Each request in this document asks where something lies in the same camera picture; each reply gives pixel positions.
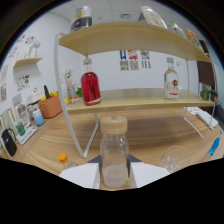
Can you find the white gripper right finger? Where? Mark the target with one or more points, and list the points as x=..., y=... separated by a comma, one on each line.
x=148, y=173

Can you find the wooden wall shelf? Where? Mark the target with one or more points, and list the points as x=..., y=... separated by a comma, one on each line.
x=28, y=61

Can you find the two-tier wooden shelf rack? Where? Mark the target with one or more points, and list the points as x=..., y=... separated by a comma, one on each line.
x=133, y=40

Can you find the black kettle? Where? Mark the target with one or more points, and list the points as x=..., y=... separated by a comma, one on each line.
x=9, y=143

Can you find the red liquid bottle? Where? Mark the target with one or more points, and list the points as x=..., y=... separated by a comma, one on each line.
x=90, y=88

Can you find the white milk bottle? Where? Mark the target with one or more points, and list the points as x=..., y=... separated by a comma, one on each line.
x=154, y=18

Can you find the blue and white cup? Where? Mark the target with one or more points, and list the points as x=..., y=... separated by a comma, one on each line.
x=38, y=118

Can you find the white notebook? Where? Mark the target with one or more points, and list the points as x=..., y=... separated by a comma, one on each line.
x=207, y=119

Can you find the clear bottle with red label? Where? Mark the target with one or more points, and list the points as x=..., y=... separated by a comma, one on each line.
x=171, y=85

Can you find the white scale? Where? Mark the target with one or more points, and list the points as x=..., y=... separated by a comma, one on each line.
x=29, y=135

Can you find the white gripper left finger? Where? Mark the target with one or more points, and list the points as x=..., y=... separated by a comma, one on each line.
x=81, y=175

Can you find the brown door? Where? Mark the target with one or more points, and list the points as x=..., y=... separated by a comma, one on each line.
x=207, y=70

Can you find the green cup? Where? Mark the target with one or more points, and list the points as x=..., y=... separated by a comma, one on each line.
x=20, y=129

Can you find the green potted plant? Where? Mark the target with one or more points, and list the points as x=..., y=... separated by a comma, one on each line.
x=79, y=92

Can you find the clear bottle with orange cap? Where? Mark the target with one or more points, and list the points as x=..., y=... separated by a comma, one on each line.
x=65, y=160

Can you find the orange basket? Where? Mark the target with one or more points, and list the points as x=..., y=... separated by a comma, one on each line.
x=50, y=108

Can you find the clear bottle with green cap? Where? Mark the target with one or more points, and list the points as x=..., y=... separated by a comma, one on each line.
x=179, y=30

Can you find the clear glass with ice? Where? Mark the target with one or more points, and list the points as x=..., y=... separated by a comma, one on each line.
x=175, y=160

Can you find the small green bottle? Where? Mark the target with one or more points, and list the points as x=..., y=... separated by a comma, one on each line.
x=205, y=92

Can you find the black and yellow bag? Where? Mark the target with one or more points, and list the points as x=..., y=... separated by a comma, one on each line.
x=81, y=20

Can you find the blue liquid bottle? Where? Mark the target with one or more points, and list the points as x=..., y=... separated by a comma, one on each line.
x=214, y=146

